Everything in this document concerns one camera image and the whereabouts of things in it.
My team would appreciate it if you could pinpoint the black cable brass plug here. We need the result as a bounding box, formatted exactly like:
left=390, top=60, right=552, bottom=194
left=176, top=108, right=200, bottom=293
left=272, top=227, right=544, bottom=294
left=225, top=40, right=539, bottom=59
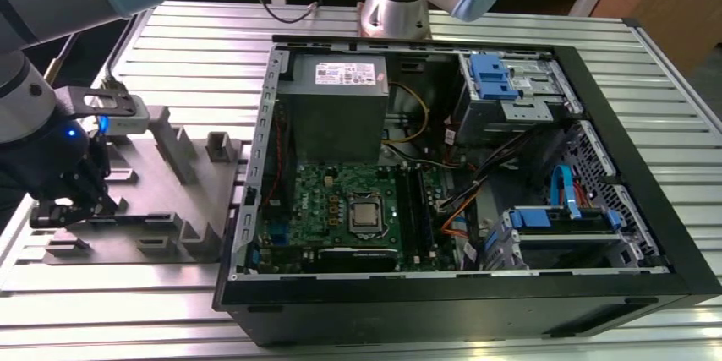
left=42, top=33, right=79, bottom=85

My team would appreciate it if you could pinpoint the grey power supply unit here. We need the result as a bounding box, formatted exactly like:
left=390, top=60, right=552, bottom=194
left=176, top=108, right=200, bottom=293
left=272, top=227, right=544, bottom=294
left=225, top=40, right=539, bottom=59
left=278, top=54, right=389, bottom=163

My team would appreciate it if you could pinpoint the metal disk bay cage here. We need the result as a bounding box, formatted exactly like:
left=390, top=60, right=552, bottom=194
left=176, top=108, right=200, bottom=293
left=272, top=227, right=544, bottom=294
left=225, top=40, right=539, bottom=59
left=477, top=206, right=664, bottom=272
left=456, top=52, right=581, bottom=146

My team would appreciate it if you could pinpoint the black white wire bundle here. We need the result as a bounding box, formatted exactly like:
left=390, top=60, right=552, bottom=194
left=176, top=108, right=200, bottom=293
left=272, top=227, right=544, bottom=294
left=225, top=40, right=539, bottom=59
left=436, top=123, right=568, bottom=215

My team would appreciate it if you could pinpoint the silver camera on black bracket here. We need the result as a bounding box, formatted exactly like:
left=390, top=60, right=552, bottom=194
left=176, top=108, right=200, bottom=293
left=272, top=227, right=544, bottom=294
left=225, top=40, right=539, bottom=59
left=53, top=85, right=152, bottom=134

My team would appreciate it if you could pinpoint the black graphics card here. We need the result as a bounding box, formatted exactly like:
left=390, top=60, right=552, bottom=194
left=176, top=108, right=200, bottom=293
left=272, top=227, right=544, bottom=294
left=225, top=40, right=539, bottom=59
left=301, top=245, right=400, bottom=274

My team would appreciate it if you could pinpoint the grey parts rack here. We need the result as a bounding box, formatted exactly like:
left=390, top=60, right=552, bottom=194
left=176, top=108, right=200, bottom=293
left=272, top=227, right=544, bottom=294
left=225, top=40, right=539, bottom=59
left=41, top=105, right=244, bottom=268

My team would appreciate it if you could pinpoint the blue disk carrier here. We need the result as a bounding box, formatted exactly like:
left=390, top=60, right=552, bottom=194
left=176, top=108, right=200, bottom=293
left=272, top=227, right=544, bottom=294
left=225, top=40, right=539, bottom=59
left=466, top=52, right=519, bottom=101
left=509, top=207, right=624, bottom=236

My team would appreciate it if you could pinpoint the orange yellow wire bundle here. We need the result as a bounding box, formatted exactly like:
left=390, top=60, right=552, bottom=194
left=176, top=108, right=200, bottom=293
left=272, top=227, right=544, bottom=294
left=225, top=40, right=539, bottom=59
left=438, top=203, right=481, bottom=238

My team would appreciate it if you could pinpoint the black RAM slot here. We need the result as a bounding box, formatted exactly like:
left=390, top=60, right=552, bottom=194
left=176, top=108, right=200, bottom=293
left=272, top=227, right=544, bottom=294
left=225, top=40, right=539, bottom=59
left=396, top=164, right=421, bottom=271

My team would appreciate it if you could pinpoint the black PC case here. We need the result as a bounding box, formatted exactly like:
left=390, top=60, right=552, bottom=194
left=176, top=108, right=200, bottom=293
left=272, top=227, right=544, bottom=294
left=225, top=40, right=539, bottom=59
left=210, top=33, right=722, bottom=348

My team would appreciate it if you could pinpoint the blue SATA cable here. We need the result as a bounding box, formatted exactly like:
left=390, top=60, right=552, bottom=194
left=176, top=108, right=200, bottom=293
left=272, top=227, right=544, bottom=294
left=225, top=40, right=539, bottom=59
left=549, top=164, right=583, bottom=221

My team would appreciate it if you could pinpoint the black camera cable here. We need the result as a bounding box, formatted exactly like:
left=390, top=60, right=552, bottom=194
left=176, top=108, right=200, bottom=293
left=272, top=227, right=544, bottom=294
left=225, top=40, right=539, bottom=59
left=102, top=0, right=325, bottom=94

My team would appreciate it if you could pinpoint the green motherboard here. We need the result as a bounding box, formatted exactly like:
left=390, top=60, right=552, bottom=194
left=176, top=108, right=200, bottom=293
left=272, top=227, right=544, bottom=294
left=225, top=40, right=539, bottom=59
left=256, top=161, right=461, bottom=274

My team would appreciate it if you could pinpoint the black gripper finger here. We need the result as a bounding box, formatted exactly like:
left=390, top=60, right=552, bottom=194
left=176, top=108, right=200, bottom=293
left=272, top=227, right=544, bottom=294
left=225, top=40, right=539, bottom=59
left=27, top=165, right=87, bottom=230
left=74, top=160, right=121, bottom=215

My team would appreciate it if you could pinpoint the silver CPU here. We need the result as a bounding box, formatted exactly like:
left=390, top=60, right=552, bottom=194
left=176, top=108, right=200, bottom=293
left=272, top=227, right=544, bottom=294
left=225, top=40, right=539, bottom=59
left=346, top=201, right=385, bottom=227

